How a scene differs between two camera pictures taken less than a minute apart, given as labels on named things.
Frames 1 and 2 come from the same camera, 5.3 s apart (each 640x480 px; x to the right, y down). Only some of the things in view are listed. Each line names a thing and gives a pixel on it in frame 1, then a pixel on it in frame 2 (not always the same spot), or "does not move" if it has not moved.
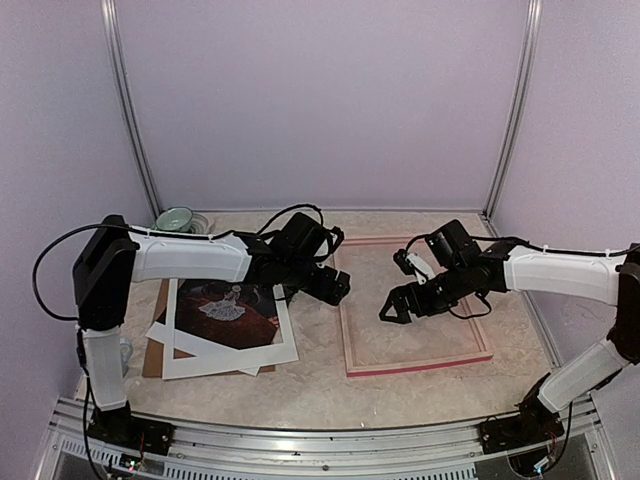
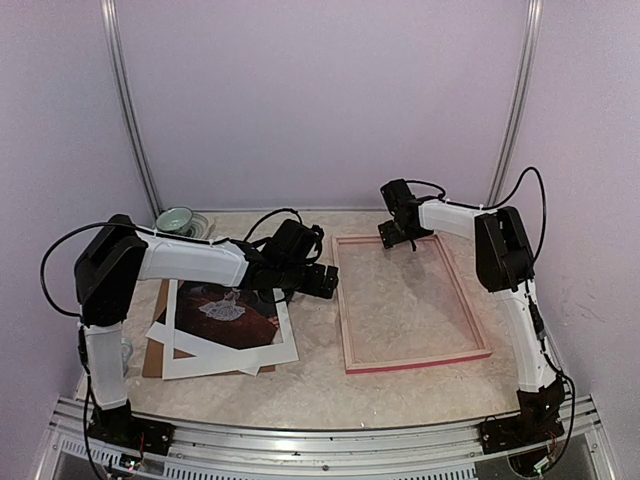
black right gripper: x=418 y=307 → x=390 y=237
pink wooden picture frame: x=394 y=242 does not move
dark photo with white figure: x=233 y=313 does not move
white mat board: x=237 y=360 does not move
